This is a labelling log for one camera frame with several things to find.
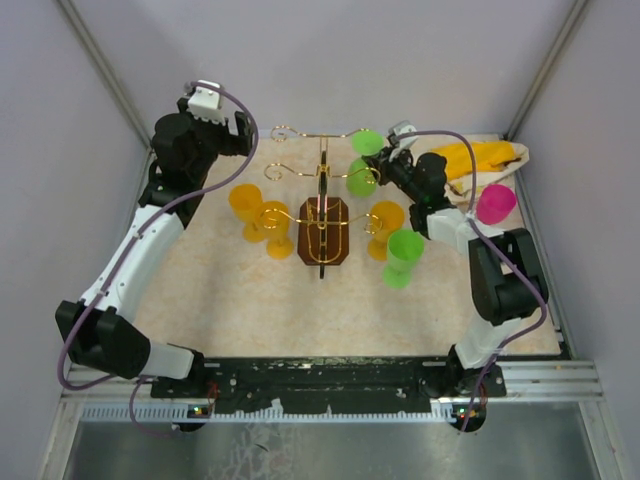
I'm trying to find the yellow patterned folded cloth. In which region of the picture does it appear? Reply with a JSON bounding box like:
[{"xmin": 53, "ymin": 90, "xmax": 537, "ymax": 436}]
[{"xmin": 431, "ymin": 141, "xmax": 530, "ymax": 204}]

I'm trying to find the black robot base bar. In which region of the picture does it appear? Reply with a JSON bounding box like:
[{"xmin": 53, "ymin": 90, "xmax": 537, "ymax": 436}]
[{"xmin": 151, "ymin": 352, "xmax": 501, "ymax": 399}]

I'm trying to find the yellow wine glass hung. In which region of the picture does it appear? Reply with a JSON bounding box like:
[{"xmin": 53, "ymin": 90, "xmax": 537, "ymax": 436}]
[{"xmin": 368, "ymin": 201, "xmax": 405, "ymax": 261}]

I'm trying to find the pink plastic wine glass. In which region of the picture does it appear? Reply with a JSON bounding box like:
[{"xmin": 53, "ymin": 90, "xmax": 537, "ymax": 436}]
[{"xmin": 476, "ymin": 184, "xmax": 517, "ymax": 225}]

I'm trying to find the yellow wine glass left front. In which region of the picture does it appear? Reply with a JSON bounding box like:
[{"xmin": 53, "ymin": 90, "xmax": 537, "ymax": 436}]
[{"xmin": 254, "ymin": 200, "xmax": 294, "ymax": 260}]

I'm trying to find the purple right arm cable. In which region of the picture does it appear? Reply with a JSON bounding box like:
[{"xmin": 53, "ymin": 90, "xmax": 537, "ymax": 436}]
[{"xmin": 399, "ymin": 130, "xmax": 550, "ymax": 434}]

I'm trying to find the green wine glass standing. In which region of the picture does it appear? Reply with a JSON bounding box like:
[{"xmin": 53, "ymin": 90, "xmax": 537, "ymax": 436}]
[{"xmin": 382, "ymin": 229, "xmax": 424, "ymax": 289}]

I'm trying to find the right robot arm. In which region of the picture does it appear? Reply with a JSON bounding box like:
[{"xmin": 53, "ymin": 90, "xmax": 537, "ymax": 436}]
[{"xmin": 364, "ymin": 146, "xmax": 549, "ymax": 396}]

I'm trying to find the green wine glass hung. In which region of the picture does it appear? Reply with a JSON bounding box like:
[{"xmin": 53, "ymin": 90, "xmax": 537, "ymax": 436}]
[{"xmin": 346, "ymin": 130, "xmax": 384, "ymax": 197}]

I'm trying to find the yellow wine glass left back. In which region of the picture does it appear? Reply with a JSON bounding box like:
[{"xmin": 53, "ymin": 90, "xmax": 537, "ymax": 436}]
[{"xmin": 228, "ymin": 184, "xmax": 264, "ymax": 243}]

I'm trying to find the wooden rack base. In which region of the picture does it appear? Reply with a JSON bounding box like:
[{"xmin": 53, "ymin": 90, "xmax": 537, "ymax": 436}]
[{"xmin": 297, "ymin": 197, "xmax": 349, "ymax": 266}]

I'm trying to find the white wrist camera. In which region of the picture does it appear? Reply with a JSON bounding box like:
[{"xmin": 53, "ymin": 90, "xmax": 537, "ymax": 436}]
[
  {"xmin": 387, "ymin": 120, "xmax": 417, "ymax": 150},
  {"xmin": 185, "ymin": 80, "xmax": 224, "ymax": 124}
]

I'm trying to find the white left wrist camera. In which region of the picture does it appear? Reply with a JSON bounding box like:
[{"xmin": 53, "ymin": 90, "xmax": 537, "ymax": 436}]
[{"xmin": 185, "ymin": 80, "xmax": 224, "ymax": 124}]

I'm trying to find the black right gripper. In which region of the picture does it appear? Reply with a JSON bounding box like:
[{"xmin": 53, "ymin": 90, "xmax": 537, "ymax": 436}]
[{"xmin": 363, "ymin": 144, "xmax": 422, "ymax": 204}]

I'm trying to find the gold wire wine glass rack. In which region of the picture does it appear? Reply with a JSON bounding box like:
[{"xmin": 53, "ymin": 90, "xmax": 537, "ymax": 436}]
[{"xmin": 264, "ymin": 125, "xmax": 370, "ymax": 279}]

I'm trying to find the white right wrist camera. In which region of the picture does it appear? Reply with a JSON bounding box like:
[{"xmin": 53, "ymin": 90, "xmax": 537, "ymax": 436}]
[{"xmin": 387, "ymin": 120, "xmax": 417, "ymax": 150}]

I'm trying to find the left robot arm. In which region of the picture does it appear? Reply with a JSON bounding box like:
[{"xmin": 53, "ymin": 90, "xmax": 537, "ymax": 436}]
[{"xmin": 55, "ymin": 95, "xmax": 259, "ymax": 397}]

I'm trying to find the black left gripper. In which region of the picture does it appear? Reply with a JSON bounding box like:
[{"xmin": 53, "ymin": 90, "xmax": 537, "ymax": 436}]
[{"xmin": 177, "ymin": 98, "xmax": 254, "ymax": 181}]

